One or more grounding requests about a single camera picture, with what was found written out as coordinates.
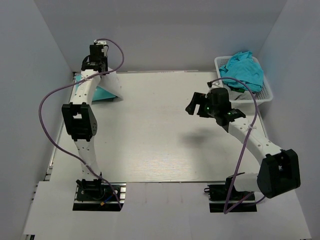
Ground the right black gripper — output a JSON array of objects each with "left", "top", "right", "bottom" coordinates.
[{"left": 186, "top": 92, "right": 219, "bottom": 118}]

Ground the white t shirt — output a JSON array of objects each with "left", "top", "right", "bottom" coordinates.
[{"left": 98, "top": 71, "right": 123, "bottom": 100}]

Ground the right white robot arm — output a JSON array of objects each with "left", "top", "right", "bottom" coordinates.
[{"left": 185, "top": 87, "right": 301, "bottom": 200}]

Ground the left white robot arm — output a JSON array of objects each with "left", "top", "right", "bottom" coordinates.
[{"left": 61, "top": 40, "right": 109, "bottom": 181}]

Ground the folded teal t shirt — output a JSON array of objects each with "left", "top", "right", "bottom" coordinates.
[{"left": 74, "top": 74, "right": 116, "bottom": 102}]

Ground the white garment in basket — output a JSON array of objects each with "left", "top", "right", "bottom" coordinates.
[{"left": 224, "top": 85, "right": 253, "bottom": 101}]

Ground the crumpled teal t shirt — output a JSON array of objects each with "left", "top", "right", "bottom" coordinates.
[{"left": 219, "top": 51, "right": 264, "bottom": 93}]

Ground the white plastic basket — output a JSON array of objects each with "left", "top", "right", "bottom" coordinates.
[{"left": 214, "top": 56, "right": 273, "bottom": 107}]

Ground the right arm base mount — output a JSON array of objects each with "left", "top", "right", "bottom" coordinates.
[{"left": 203, "top": 175, "right": 257, "bottom": 213}]

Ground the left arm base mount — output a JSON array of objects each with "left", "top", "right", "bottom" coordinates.
[{"left": 72, "top": 179, "right": 126, "bottom": 212}]

